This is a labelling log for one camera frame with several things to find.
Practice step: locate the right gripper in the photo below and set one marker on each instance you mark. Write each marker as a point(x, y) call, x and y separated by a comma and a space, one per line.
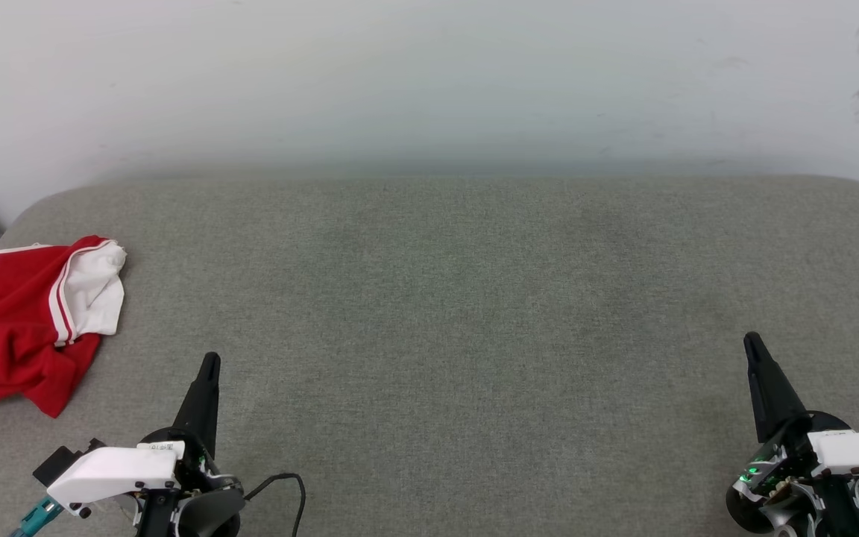
point(780, 492)

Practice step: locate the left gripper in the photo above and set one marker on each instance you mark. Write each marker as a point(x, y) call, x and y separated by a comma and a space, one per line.
point(206, 507)

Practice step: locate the red and white t-shirt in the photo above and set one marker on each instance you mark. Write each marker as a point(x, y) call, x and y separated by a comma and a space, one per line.
point(4, 328)

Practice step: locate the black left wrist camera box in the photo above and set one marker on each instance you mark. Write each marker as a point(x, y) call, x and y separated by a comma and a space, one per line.
point(60, 461)

